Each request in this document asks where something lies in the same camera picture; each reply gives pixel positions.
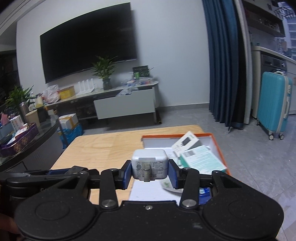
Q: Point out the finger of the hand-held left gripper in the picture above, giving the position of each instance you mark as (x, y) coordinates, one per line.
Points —
(57, 172)

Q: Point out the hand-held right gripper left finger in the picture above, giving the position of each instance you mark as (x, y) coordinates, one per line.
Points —
(126, 175)

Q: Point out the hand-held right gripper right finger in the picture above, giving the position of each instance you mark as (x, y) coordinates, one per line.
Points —
(172, 175)

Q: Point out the white plug-in mosquito repeller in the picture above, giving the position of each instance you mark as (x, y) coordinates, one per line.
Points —
(167, 186)

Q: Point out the rounded white charger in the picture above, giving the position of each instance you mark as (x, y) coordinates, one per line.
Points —
(149, 165)

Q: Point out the orange white box lid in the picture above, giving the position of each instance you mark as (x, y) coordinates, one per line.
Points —
(150, 192)

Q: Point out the teal white box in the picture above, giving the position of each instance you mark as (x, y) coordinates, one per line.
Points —
(202, 160)

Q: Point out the white box with barcode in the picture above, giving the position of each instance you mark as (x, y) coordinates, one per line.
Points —
(186, 140)

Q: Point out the blue tin box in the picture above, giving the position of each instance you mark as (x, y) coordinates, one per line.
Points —
(204, 195)

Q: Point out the dark ribbed curved table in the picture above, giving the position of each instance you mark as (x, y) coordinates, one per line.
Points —
(30, 155)

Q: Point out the blue plastic bag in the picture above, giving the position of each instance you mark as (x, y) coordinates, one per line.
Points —
(70, 136)

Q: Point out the purple patterned box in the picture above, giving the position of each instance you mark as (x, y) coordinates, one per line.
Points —
(22, 141)

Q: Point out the white yellow cardboard box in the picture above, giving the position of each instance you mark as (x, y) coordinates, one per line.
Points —
(69, 121)

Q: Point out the beige box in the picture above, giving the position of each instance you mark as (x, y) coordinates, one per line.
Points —
(32, 118)

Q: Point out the black upright carton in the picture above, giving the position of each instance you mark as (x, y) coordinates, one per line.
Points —
(42, 114)

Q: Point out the white blue carton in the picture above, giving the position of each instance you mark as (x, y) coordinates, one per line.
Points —
(17, 122)

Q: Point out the long low television stand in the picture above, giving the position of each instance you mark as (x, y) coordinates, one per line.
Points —
(81, 109)

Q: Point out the pink paper item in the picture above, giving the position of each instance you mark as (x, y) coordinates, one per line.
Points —
(4, 118)

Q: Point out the white red plastic bag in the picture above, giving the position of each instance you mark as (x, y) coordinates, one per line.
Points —
(51, 94)

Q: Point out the clear plastic bag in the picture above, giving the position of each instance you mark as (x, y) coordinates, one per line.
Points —
(124, 92)

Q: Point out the leafy plant in steel vase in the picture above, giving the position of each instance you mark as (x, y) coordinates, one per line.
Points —
(19, 97)

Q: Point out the white router with antennas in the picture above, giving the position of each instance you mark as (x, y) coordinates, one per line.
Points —
(85, 89)

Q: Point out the pile of small boxes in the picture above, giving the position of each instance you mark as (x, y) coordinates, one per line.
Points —
(137, 81)

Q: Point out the black green box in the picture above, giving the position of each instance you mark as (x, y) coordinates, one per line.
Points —
(141, 71)

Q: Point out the potted plant in dark vase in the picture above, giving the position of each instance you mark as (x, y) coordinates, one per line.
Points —
(105, 71)

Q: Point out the blue curtain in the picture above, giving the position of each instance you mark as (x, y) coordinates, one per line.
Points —
(223, 64)

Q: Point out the teal suitcase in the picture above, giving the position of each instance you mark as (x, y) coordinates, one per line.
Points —
(272, 104)

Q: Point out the grey washing machine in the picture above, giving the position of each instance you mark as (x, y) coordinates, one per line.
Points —
(274, 62)

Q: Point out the black wall television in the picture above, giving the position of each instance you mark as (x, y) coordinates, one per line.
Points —
(87, 44)

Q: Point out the dark wall shelf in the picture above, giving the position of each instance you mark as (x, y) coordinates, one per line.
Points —
(263, 20)

